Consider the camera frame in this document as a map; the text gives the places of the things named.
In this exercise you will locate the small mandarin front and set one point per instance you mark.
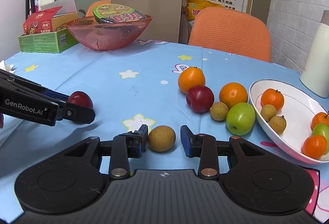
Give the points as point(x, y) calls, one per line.
point(315, 146)

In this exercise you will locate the large orange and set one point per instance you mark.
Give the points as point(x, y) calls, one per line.
point(190, 77)
point(232, 94)

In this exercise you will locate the yellow snack bag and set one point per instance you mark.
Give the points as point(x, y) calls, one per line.
point(193, 7)

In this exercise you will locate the white thermos jug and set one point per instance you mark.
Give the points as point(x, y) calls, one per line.
point(315, 73)

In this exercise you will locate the mandarin on plate left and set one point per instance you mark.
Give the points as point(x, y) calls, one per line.
point(272, 97)

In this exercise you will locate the white plate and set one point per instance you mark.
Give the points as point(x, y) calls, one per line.
point(298, 110)

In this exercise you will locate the green cardboard box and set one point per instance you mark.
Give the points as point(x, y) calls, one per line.
point(53, 42)

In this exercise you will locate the person's left hand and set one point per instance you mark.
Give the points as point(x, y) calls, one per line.
point(1, 120)

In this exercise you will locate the mandarin on plate right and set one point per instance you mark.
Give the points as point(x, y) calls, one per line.
point(320, 118)

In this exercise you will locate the green jujube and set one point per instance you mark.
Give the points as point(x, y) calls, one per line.
point(322, 129)
point(240, 119)

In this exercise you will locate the mandarin on plate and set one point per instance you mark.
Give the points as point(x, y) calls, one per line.
point(272, 97)
point(320, 118)

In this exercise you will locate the brown cardboard box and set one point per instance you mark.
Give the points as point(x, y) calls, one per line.
point(168, 22)

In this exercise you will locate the longan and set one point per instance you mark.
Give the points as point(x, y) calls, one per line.
point(268, 111)
point(219, 111)
point(161, 138)
point(278, 124)

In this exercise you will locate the orange chair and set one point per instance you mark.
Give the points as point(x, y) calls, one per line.
point(231, 31)

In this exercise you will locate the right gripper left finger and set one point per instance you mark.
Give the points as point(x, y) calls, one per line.
point(125, 146)

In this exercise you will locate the blue cartoon tablecloth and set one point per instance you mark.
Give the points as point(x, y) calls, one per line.
point(47, 176)

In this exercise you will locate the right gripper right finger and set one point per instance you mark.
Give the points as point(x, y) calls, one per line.
point(204, 147)

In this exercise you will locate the instant noodle cup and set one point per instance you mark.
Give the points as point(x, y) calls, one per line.
point(116, 13)

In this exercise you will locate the red plum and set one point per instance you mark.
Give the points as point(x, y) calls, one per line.
point(80, 98)
point(200, 99)

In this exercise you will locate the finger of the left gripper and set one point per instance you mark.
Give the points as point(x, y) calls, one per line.
point(77, 113)
point(33, 86)

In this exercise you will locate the red snack box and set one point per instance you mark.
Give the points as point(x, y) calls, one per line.
point(44, 21)

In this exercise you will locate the longan front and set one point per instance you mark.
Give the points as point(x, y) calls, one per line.
point(268, 111)

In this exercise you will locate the pink glass bowl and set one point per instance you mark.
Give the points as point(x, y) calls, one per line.
point(108, 36)

